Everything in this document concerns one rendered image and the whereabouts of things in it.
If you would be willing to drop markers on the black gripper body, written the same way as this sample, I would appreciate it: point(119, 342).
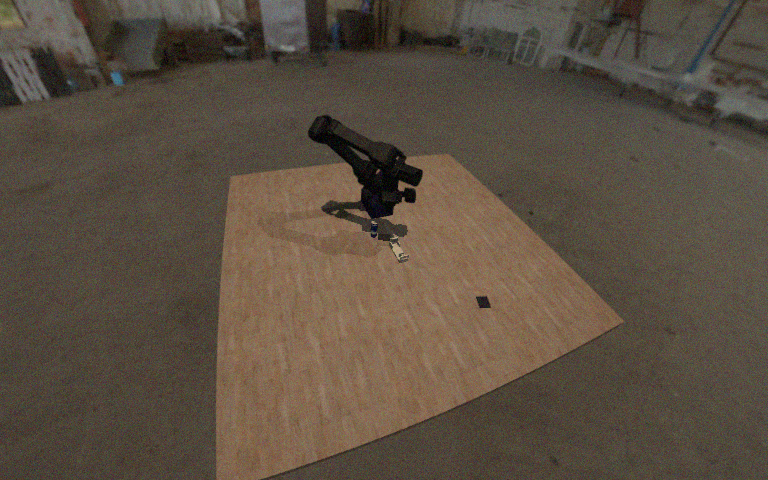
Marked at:
point(408, 193)

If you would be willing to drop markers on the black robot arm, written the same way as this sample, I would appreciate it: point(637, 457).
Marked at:
point(381, 155)

